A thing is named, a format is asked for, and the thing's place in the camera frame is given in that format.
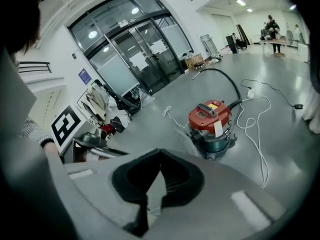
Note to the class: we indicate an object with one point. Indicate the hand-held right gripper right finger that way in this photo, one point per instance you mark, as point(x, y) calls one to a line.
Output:
point(220, 184)

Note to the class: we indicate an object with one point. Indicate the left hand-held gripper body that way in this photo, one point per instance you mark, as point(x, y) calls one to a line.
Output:
point(65, 127)

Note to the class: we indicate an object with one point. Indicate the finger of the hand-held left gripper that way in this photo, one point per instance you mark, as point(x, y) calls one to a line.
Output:
point(110, 152)

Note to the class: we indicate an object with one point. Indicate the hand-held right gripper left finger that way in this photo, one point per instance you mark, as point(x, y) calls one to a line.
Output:
point(105, 184)

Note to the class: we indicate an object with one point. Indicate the person's left forearm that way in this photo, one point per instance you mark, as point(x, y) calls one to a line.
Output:
point(51, 151)

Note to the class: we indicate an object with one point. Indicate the black bag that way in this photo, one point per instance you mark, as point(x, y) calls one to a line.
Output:
point(117, 122)

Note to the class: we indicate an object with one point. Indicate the striped shirt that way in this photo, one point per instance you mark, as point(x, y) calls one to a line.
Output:
point(32, 130)

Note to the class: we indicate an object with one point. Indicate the clothes rack with garments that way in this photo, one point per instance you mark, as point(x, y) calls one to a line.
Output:
point(96, 101)

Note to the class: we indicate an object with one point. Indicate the red vacuum cleaner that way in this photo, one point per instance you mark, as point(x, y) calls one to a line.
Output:
point(210, 124)

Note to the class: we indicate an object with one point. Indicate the transparent umbrella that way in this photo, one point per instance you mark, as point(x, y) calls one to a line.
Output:
point(147, 97)

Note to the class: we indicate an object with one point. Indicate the black metal railing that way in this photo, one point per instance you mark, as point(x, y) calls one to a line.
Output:
point(35, 67)

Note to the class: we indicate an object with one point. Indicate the white power adapter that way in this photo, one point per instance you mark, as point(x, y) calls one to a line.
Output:
point(251, 93)

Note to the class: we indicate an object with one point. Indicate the black framed glass door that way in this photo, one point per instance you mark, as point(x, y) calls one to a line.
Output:
point(130, 41)

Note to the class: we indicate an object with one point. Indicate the cardboard box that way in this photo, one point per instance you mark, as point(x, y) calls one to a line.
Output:
point(195, 61)

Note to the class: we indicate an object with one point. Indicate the black cabinet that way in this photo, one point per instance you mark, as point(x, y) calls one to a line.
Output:
point(231, 44)

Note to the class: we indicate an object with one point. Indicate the long work table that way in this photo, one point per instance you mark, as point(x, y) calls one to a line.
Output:
point(272, 42)

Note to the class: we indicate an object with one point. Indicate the ceiling light panel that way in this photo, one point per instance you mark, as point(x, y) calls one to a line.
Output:
point(249, 10)
point(241, 2)

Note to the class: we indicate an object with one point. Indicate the blue wall sign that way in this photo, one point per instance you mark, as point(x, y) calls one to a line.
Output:
point(84, 76)

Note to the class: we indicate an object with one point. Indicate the folded metal frame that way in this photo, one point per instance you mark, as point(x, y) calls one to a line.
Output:
point(208, 42)

